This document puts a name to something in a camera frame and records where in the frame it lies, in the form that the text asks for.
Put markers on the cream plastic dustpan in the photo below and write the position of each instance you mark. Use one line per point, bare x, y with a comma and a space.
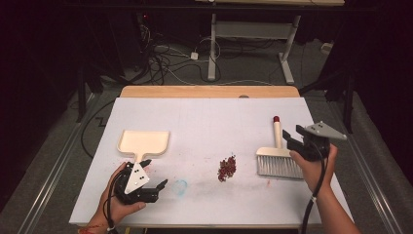
142, 142

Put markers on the metal floor rail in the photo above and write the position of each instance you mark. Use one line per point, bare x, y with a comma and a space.
373, 182
52, 178

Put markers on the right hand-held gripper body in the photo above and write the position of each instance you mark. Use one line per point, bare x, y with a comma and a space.
316, 144

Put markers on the white foam mat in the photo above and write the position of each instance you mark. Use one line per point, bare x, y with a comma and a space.
207, 130

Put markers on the white power adapter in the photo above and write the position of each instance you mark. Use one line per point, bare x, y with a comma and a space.
194, 56

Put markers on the black metal stand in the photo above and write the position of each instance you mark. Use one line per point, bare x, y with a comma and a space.
348, 104
81, 97

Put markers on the red and green beans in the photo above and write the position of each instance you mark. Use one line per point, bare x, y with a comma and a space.
227, 168

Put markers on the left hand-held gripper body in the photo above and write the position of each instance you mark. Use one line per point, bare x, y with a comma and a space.
136, 182

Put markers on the cream brush with grey bristles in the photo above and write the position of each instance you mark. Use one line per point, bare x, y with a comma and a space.
278, 162

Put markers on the wooden table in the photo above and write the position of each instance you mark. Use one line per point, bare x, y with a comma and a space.
195, 91

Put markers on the white metal frame desk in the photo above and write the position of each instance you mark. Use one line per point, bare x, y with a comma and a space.
253, 30

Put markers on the person's left hand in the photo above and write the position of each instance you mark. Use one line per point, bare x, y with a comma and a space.
113, 208

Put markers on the person's right hand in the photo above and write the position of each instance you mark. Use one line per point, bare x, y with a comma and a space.
313, 172

